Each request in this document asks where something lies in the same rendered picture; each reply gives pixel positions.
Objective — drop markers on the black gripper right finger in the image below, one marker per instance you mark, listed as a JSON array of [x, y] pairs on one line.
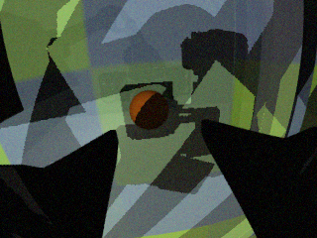
[[263, 171]]

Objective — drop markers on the orange ball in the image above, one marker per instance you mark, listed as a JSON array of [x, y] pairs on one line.
[[148, 110]]

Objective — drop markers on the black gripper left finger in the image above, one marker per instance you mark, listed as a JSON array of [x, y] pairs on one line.
[[71, 195]]

